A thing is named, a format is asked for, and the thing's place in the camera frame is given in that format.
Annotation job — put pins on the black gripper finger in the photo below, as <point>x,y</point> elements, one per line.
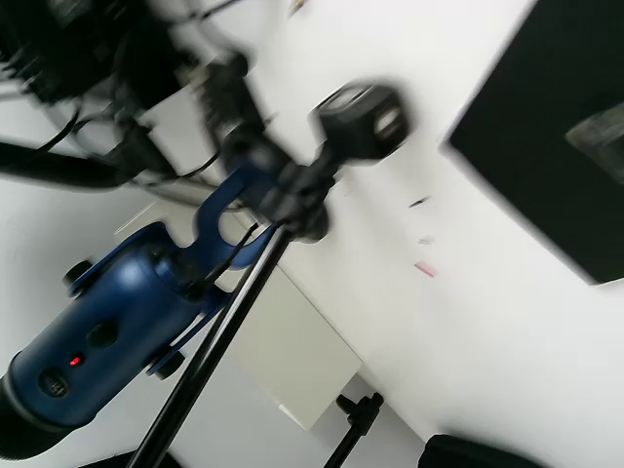
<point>478,453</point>

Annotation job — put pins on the black square pad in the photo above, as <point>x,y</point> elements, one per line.
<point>526,146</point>

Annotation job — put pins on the black tripod leg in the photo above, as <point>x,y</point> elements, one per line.
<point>358,424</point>

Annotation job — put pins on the small red piece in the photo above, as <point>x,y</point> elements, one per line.
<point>425,269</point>

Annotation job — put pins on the white cabinet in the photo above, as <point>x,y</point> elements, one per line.
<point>292,351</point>

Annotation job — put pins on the small dark screw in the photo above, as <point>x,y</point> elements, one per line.
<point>419,201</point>

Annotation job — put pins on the black webcam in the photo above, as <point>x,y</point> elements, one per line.
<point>361,122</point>

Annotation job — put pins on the blue microphone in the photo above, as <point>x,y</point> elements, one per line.
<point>112,312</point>

